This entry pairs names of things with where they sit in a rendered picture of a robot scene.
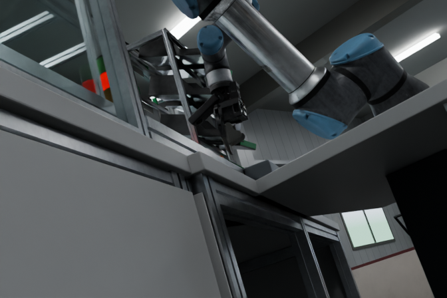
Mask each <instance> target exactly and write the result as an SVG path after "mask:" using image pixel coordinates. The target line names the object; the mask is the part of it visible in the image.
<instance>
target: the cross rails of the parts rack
mask: <svg viewBox="0 0 447 298"><path fill-rule="evenodd" d="M130 59H131V62H132V64H133V65H135V66H136V67H138V68H139V69H140V70H142V71H144V72H145V73H146V74H148V75H149V76H150V75H155V74H154V73H153V72H152V71H150V70H148V69H147V68H146V67H145V66H143V65H141V64H140V63H139V62H138V61H136V60H135V59H133V58H132V57H130ZM176 60H177V64H178V66H180V67H181V68H182V69H184V70H185V71H186V72H187V73H188V74H189V75H190V76H192V77H193V78H194V79H196V80H197V81H198V82H199V83H200V84H201V85H202V86H203V85H205V82H204V81H203V80H202V79H201V78H200V77H199V76H198V75H197V74H195V73H194V72H193V71H192V70H190V69H189V68H188V67H187V66H186V65H185V64H184V63H183V62H181V61H180V60H179V59H178V58H176ZM187 97H188V102H189V104H191V105H192V106H193V107H195V108H197V109H199V107H201V106H200V105H199V104H198V103H197V102H195V101H194V100H192V99H191V98H190V97H189V96H187ZM140 98H141V101H143V102H145V103H146V104H148V105H150V106H151V107H153V108H155V109H156V110H158V111H160V112H161V113H163V114H172V113H171V112H169V111H167V110H166V109H164V108H162V107H161V106H159V105H157V104H156V103H155V102H152V101H151V100H149V99H148V98H146V97H145V96H143V95H141V94H140ZM209 118H211V119H212V120H215V119H216V118H215V116H214V115H213V114H211V115H210V116H209ZM199 139H200V143H201V144H202V145H204V146H205V147H207V148H209V149H211V150H213V151H214V152H217V153H218V154H220V155H222V156H223V157H225V156H227V154H226V152H224V151H223V150H221V149H219V148H218V147H216V146H214V145H213V144H211V143H209V142H207V141H206V140H204V139H203V138H200V137H199Z"/></svg>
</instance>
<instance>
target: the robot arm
mask: <svg viewBox="0 0 447 298"><path fill-rule="evenodd" d="M172 1H173V3H174V4H175V6H177V8H179V10H180V11H181V12H182V13H183V14H184V15H186V17H188V18H190V19H196V18H198V17H199V18H200V19H201V20H202V21H204V22H208V21H212V22H214V23H213V24H212V25H207V26H205V27H202V28H201V29H200V30H199V32H198V34H197V44H198V48H199V50H200V52H201V56H202V59H203V62H204V67H205V71H206V77H207V80H208V86H209V88H210V92H211V94H212V96H211V97H210V98H209V99H208V100H207V101H206V102H205V103H204V104H203V105H202V106H201V107H199V109H197V111H195V113H193V115H191V117H189V119H188V121H189V122H190V123H191V124H192V125H194V126H195V127H199V126H200V125H201V124H202V123H203V122H204V121H205V120H206V119H207V118H208V117H209V116H210V115H211V114H213V113H214V115H215V118H216V122H217V126H218V130H219V132H220V136H221V138H222V141H223V144H224V146H225V149H226V150H227V151H228V152H229V153H230V154H231V155H233V146H235V145H236V144H238V143H240V142H241V141H243V140H244V139H245V134H244V133H241V131H239V130H236V128H235V126H234V125H232V124H234V123H236V124H239V123H242V121H245V120H248V117H247V112H246V109H245V103H244V101H243V99H242V98H241V97H240V93H239V85H238V84H237V83H236V81H234V82H233V80H232V77H231V71H230V68H229V63H228V59H227V54H226V47H227V46H228V45H229V44H230V43H231V41H232V40H233V41H234V42H236V43H237V44H238V45H239V46H240V47H241V48H242V49H243V50H244V51H245V52H246V53H247V54H248V55H249V56H250V57H251V58H252V59H253V60H254V61H255V62H256V63H257V64H258V65H259V66H260V67H261V68H262V69H263V70H264V71H265V72H267V73H268V74H269V75H270V76H271V77H272V78H273V79H274V80H275V81H276V82H277V83H278V84H279V85H280V86H281V87H283V88H284V89H285V90H286V91H287V92H288V93H289V103H290V105H291V106H293V107H294V108H295V110H294V111H293V114H292V115H293V118H294V119H295V120H296V121H297V122H298V123H299V124H300V125H301V126H303V127H304V128H306V129H307V130H308V131H310V132H312V133H313V134H316V135H317V136H320V137H322V138H325V139H329V140H332V139H334V138H336V137H338V136H339V135H340V134H341V132H342V131H343V130H344V129H347V127H348V125H349V124H350V123H351V121H352V120H353V119H354V117H355V116H356V115H357V114H358V113H359V112H360V111H361V109H362V108H363V107H364V105H365V104H366V103H368V104H369V105H370V107H371V110H372V113H373V114H374V117H376V116H377V115H379V114H381V113H383V112H385V111H387V110H388V109H390V108H392V107H394V106H396V105H397V104H400V103H401V102H404V101H405V100H407V99H409V98H411V97H413V96H415V95H416V94H418V93H420V92H422V91H424V90H426V89H427V88H430V87H429V86H428V85H427V84H426V83H424V82H422V81H421V80H418V79H417V78H415V77H413V76H412V75H410V74H408V73H407V72H406V71H405V70H404V69H403V67H402V66H401V65H400V64H399V63H398V61H397V60H396V59H395V58H394V57H393V56H392V55H391V54H390V52H389V51H388V50H387V49H386V47H385V46H384V44H383V43H381V42H380V41H379V40H378V39H377V38H376V37H375V36H374V35H373V34H371V33H363V34H360V35H357V36H355V37H353V38H351V39H349V40H348V41H346V42H345V43H343V44H342V45H341V46H340V47H338V48H337V49H336V50H335V51H334V52H333V53H332V55H331V57H330V58H329V61H330V64H331V65H332V66H333V67H332V68H331V69H330V70H329V71H328V70H327V69H326V68H325V67H315V66H314V65H313V64H312V63H310V62H309V61H308V60H307V59H306V58H305V57H304V56H303V55H302V54H301V53H300V52H299V51H298V50H297V49H296V48H295V47H294V46H293V45H292V44H291V43H290V42H289V41H288V40H287V39H286V38H285V37H284V36H283V35H282V34H281V33H280V32H279V31H278V30H277V29H276V28H275V27H274V26H273V25H272V24H271V23H270V22H269V21H268V20H267V19H266V18H265V17H264V16H263V15H262V14H261V13H260V12H259V3H258V1H257V0H172ZM218 96H220V97H218Z"/></svg>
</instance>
